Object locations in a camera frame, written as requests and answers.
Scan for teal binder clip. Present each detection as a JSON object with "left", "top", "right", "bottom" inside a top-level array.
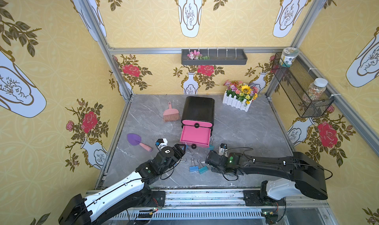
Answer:
[
  {"left": 197, "top": 159, "right": 208, "bottom": 175},
  {"left": 209, "top": 138, "right": 214, "bottom": 150}
]

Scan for pink top drawer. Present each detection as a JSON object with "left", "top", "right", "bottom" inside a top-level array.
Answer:
[{"left": 182, "top": 120, "right": 213, "bottom": 128}]

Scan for black drawer cabinet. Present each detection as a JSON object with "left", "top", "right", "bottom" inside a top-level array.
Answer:
[{"left": 181, "top": 96, "right": 215, "bottom": 126}]

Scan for blue binder clip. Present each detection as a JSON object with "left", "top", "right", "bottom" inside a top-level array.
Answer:
[{"left": 189, "top": 158, "right": 199, "bottom": 173}]

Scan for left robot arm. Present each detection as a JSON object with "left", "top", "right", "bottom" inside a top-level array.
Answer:
[{"left": 58, "top": 144, "right": 186, "bottom": 225}]

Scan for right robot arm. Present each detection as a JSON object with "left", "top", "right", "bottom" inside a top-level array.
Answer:
[{"left": 205, "top": 151, "right": 328, "bottom": 200}]

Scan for pink hand broom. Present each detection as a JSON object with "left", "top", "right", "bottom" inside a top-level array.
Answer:
[{"left": 163, "top": 102, "right": 180, "bottom": 122}]

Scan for flower box with white fence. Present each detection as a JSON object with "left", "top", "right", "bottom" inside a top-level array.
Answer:
[{"left": 223, "top": 81, "right": 259, "bottom": 112}]

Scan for small pink flowers on shelf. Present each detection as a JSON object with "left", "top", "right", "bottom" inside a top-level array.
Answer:
[{"left": 187, "top": 50, "right": 209, "bottom": 60}]

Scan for jar of colorful sprinkles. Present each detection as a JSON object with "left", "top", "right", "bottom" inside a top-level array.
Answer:
[{"left": 303, "top": 78, "right": 328, "bottom": 103}]

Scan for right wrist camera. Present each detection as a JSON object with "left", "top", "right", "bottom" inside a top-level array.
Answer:
[{"left": 218, "top": 143, "right": 228, "bottom": 156}]

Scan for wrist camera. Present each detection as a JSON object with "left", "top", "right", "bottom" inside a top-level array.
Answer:
[
  {"left": 155, "top": 138, "right": 168, "bottom": 151},
  {"left": 218, "top": 143, "right": 228, "bottom": 156}
]

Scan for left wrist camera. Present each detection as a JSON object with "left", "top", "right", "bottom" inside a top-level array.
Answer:
[{"left": 155, "top": 138, "right": 168, "bottom": 151}]

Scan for purple spatula with pink handle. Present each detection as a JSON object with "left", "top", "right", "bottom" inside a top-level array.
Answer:
[{"left": 127, "top": 133, "right": 153, "bottom": 152}]

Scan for metal base rail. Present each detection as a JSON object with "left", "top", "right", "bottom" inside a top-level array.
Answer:
[{"left": 79, "top": 187, "right": 335, "bottom": 225}]

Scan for grey wall shelf tray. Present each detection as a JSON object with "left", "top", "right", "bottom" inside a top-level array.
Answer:
[{"left": 181, "top": 48, "right": 248, "bottom": 66}]

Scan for black wire wall basket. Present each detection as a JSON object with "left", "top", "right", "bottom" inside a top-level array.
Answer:
[{"left": 272, "top": 53, "right": 335, "bottom": 118}]

